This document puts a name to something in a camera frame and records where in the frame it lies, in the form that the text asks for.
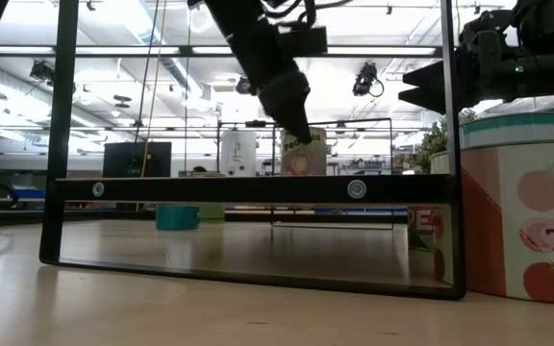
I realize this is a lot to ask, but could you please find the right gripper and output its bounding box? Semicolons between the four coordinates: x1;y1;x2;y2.
398;47;554;115

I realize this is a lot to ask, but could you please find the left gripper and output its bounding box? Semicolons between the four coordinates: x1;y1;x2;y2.
218;21;313;145

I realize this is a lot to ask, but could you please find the peaches tin can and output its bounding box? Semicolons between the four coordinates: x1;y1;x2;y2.
280;127;328;177

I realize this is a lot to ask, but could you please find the garden vegetables tin can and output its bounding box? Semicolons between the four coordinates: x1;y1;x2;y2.
459;111;554;151

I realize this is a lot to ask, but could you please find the diced tomatoes can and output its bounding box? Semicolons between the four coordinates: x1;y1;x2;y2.
459;138;554;307

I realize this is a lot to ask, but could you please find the teal tin can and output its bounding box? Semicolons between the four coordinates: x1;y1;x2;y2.
155;205;201;232

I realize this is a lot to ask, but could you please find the black metal shelf, wooden board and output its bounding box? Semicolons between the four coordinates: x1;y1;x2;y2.
38;0;466;302

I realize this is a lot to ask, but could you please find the round black ceiling fixture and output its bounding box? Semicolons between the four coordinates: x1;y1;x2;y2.
235;75;255;96

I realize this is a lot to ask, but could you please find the green potted plant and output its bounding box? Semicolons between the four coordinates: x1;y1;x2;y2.
414;109;480;175

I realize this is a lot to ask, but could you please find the white cylindrical tank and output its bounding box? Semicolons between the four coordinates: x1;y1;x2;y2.
219;129;259;178

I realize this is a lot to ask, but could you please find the black monitor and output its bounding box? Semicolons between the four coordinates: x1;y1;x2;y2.
102;141;173;179

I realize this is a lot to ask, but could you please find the black ceiling device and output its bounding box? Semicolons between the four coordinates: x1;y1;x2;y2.
29;60;56;83

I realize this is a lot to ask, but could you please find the blue background bin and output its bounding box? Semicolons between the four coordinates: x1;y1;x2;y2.
14;187;47;200

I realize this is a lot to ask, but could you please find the black ceiling camera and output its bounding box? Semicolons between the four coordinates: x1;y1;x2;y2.
352;61;385;99

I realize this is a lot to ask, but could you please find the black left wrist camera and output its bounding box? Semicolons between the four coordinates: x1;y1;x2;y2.
276;26;329;57

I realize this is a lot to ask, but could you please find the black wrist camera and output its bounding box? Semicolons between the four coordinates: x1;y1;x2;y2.
276;26;329;57
459;9;516;50

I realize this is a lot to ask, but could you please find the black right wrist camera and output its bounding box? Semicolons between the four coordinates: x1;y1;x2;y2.
459;9;516;50

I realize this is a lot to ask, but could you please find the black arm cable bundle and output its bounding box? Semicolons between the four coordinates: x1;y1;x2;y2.
262;0;355;26

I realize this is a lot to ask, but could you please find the yellow hanging cord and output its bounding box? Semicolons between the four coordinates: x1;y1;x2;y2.
139;0;168;177

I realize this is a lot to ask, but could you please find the black overhead frame bar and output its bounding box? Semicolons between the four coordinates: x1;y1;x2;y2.
0;44;444;60

